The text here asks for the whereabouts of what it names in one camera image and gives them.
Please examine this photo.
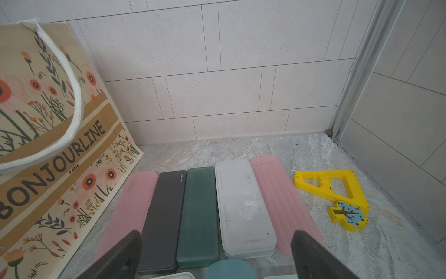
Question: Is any pink pencil case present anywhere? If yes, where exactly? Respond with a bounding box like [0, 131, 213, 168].
[250, 155, 324, 255]

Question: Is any black pencil case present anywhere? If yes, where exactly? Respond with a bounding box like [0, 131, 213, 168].
[137, 170, 187, 276]

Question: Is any yellow triangular wooden toy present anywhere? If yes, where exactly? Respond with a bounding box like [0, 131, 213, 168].
[293, 170, 370, 232]

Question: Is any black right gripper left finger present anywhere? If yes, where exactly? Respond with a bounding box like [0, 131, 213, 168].
[77, 230, 142, 279]

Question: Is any dark green pencil case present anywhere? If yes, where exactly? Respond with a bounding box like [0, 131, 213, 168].
[177, 166, 220, 269]

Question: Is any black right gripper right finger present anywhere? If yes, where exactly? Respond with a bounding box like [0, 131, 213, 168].
[291, 230, 359, 279]

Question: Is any light teal pencil case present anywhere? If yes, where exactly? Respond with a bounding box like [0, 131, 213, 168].
[204, 260, 257, 279]

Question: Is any floral canvas tote bag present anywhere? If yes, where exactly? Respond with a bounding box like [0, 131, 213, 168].
[1, 19, 142, 279]

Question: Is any white grey pencil case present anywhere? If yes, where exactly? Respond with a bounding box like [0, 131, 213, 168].
[215, 159, 277, 259]

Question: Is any salmon red pencil case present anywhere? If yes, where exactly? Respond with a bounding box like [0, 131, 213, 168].
[94, 171, 158, 262]

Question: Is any translucent white pencil case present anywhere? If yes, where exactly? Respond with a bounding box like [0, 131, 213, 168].
[151, 272, 195, 279]

